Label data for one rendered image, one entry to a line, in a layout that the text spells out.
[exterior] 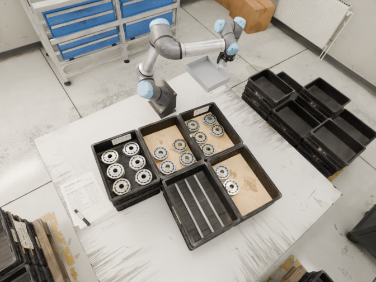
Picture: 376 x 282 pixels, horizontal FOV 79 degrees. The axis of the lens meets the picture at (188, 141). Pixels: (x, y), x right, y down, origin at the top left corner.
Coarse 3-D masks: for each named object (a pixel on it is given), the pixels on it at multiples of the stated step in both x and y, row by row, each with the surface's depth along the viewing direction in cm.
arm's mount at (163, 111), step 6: (162, 78) 180; (162, 84) 180; (168, 84) 177; (174, 96) 174; (150, 102) 190; (168, 102) 176; (174, 102) 180; (156, 108) 182; (162, 108) 178; (168, 108) 181; (174, 108) 185; (162, 114) 184; (168, 114) 186
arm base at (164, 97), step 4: (160, 88) 169; (164, 88) 173; (164, 92) 171; (168, 92) 174; (160, 96) 169; (164, 96) 172; (168, 96) 174; (156, 100) 170; (160, 100) 171; (164, 100) 173; (168, 100) 175; (156, 104) 179; (160, 104) 178; (164, 104) 176
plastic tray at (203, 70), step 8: (208, 56) 170; (192, 64) 169; (200, 64) 171; (208, 64) 172; (216, 64) 167; (192, 72) 161; (200, 72) 167; (208, 72) 168; (216, 72) 168; (224, 72) 163; (200, 80) 157; (208, 80) 164; (216, 80) 164; (224, 80) 159; (208, 88) 154
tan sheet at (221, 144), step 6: (204, 114) 174; (198, 120) 170; (204, 126) 168; (204, 132) 165; (210, 138) 163; (216, 138) 163; (222, 138) 164; (228, 138) 164; (216, 144) 160; (222, 144) 161; (228, 144) 161; (216, 150) 158; (222, 150) 158
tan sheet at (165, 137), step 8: (168, 128) 164; (176, 128) 165; (152, 136) 160; (160, 136) 160; (168, 136) 161; (176, 136) 161; (152, 144) 156; (160, 144) 157; (168, 144) 157; (152, 152) 153; (168, 152) 154; (176, 160) 151; (176, 168) 148
